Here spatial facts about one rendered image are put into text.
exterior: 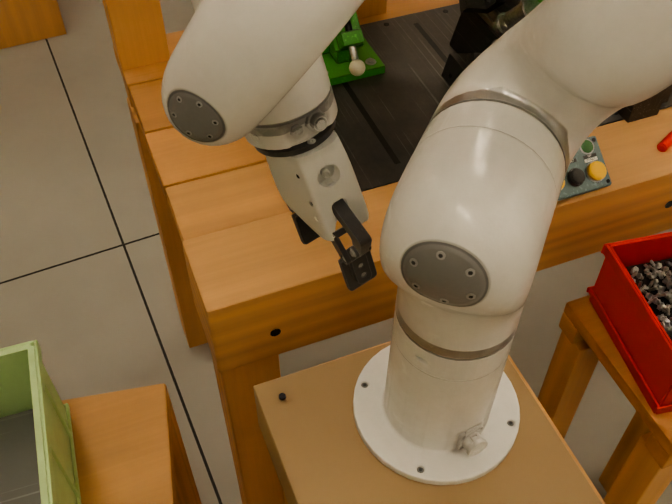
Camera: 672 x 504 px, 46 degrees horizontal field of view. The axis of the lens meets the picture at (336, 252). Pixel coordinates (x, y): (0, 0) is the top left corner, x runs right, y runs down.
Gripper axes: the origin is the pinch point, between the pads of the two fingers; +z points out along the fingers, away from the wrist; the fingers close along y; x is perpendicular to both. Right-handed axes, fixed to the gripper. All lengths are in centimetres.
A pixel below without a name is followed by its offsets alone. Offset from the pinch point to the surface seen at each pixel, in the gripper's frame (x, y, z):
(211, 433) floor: 20, 75, 99
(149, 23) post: -8, 79, 3
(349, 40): -32, 53, 10
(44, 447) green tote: 35.2, 9.9, 11.2
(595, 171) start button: -47, 14, 26
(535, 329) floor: -66, 58, 117
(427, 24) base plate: -54, 63, 21
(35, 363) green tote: 32.4, 20.7, 9.3
